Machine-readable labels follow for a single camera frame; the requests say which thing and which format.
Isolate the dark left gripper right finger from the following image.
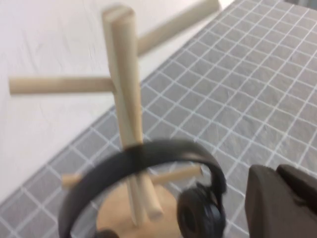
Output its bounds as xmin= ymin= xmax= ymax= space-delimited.
xmin=276 ymin=164 xmax=317 ymax=208

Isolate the grey white-grid tablecloth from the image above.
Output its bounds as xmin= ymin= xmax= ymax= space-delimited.
xmin=0 ymin=0 xmax=317 ymax=238

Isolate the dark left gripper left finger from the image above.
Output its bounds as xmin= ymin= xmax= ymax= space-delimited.
xmin=244 ymin=165 xmax=317 ymax=238

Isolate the black on-ear headphones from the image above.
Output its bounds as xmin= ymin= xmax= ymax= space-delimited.
xmin=58 ymin=140 xmax=227 ymax=238

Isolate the wooden branched headphone stand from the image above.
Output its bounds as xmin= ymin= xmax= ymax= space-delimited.
xmin=8 ymin=0 xmax=220 ymax=238

